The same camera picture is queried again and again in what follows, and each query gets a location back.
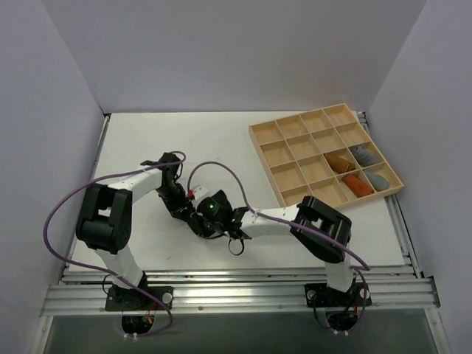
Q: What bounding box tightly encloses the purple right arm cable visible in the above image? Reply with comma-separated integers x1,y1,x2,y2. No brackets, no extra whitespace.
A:
187,162,372,329

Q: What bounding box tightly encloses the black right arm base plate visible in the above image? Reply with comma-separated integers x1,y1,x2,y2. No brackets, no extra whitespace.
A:
304,282,372,308

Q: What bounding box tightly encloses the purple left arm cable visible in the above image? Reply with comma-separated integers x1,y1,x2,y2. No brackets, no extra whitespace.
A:
43,150,187,337

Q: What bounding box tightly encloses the orange rolled cloth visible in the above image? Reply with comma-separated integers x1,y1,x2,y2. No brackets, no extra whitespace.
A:
341,174,374,198

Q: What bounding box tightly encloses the brown rolled cloth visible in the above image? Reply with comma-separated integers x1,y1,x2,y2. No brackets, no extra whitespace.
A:
324,153,356,174

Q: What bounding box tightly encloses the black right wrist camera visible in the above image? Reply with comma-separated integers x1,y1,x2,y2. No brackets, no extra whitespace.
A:
187,185,232,223

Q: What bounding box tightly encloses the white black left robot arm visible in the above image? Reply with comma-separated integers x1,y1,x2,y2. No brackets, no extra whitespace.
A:
75,151,194,309

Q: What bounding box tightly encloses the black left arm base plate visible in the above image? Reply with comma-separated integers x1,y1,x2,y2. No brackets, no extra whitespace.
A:
105,285,174,312

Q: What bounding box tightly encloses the grey striped rolled cloth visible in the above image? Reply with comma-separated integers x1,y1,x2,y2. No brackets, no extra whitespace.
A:
350,145,381,167

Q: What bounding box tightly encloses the aluminium rail frame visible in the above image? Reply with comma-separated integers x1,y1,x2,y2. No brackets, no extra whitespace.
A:
38,110,453,354

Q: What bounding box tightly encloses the thin black camera cable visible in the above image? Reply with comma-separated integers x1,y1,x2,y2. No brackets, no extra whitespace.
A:
226,237,246,257

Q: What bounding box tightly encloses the black pinstriped underwear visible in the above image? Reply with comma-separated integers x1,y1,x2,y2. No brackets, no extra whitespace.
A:
187,187,232,239

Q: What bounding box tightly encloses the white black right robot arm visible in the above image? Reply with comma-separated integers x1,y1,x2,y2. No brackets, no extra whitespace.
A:
196,195,354,305

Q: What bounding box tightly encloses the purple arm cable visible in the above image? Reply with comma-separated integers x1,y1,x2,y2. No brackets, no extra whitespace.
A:
187,162,372,329
43,150,187,337

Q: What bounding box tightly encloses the wooden compartment tray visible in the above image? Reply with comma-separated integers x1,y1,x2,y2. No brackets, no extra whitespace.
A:
249,103,404,210

